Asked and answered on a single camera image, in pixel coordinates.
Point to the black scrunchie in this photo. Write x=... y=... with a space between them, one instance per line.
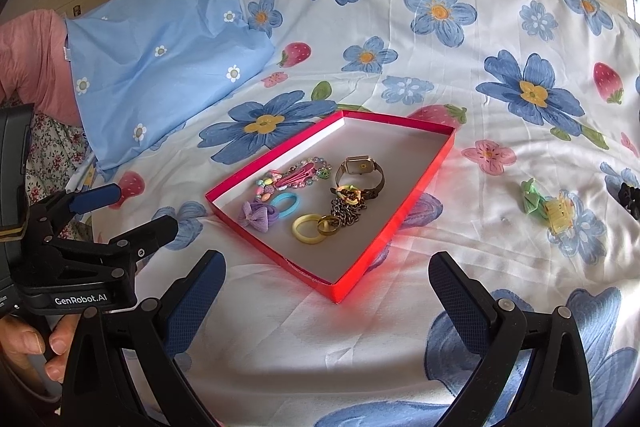
x=631 y=199

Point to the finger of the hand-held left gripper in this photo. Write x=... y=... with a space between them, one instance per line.
x=95 y=199
x=155 y=229

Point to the small-flowered cloth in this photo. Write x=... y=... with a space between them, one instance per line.
x=50 y=157

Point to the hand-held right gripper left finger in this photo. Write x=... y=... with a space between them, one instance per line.
x=192 y=302

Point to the pink hair clip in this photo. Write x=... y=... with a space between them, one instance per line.
x=295 y=177

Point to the yellow claw hair clip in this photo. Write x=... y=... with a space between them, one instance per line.
x=557 y=212

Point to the floral bedsheet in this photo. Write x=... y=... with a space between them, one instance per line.
x=350 y=357

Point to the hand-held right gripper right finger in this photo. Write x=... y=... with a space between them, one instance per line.
x=460 y=302

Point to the light blue flowered pillow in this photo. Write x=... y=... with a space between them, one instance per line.
x=150 y=57

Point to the pink cloth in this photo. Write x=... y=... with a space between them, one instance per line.
x=35 y=57

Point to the green bow hair clip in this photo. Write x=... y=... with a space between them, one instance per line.
x=531 y=202

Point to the person's left hand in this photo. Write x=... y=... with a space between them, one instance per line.
x=20 y=342

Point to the red cardboard box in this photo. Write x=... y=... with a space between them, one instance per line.
x=400 y=167

